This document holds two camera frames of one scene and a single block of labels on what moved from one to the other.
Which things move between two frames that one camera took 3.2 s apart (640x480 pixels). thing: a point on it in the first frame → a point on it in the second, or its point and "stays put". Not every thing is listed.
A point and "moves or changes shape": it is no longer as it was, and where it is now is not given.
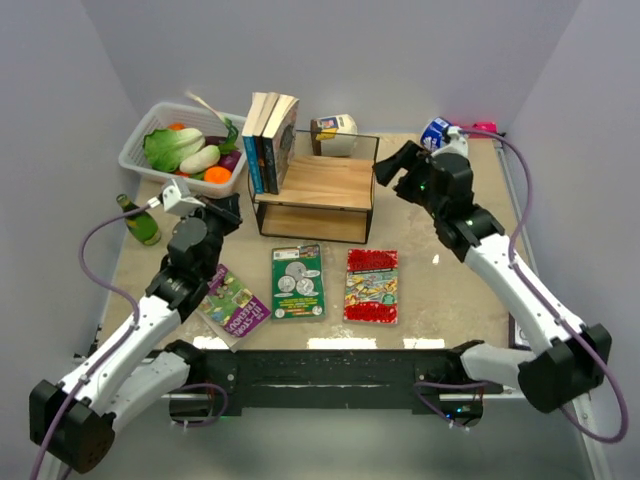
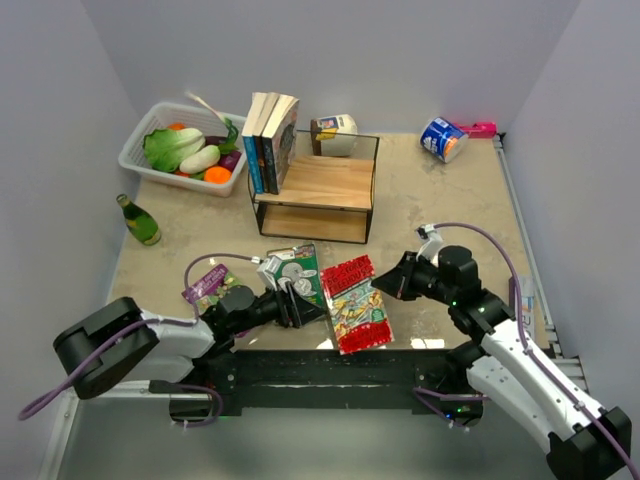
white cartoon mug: [337, 135] stays put
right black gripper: [412, 158] → [398, 281]
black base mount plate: [335, 382] stays put
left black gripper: [225, 208] → [292, 308]
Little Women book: [278, 142] stays put
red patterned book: [371, 286] moves or changes shape
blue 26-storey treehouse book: [255, 108] stays put
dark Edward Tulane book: [267, 111] stays put
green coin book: [297, 285] stays put
